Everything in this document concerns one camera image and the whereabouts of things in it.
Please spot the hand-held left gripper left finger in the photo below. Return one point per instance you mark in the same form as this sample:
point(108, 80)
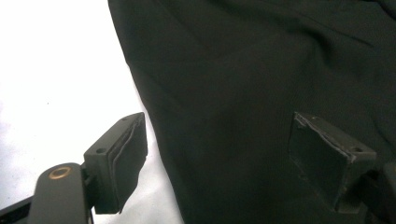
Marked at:
point(115, 161)

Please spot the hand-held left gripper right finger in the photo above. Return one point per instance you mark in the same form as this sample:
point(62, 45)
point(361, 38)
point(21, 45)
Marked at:
point(323, 155)

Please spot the black pants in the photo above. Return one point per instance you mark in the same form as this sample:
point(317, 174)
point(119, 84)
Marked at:
point(233, 77)

